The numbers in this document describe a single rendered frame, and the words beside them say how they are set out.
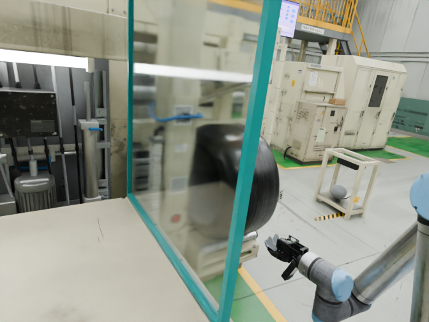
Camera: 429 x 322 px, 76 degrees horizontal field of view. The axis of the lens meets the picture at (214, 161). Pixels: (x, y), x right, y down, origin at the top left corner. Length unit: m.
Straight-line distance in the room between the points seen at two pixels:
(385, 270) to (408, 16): 13.29
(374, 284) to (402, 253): 0.16
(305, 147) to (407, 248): 4.90
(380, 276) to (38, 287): 0.94
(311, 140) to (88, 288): 5.44
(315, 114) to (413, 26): 8.69
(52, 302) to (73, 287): 0.04
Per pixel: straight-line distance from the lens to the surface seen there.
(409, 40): 13.76
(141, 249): 0.70
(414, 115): 13.07
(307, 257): 1.09
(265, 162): 1.18
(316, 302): 1.11
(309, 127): 5.72
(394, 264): 1.05
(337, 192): 4.16
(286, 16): 5.35
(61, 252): 0.73
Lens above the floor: 1.69
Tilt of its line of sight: 19 degrees down
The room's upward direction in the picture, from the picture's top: 6 degrees clockwise
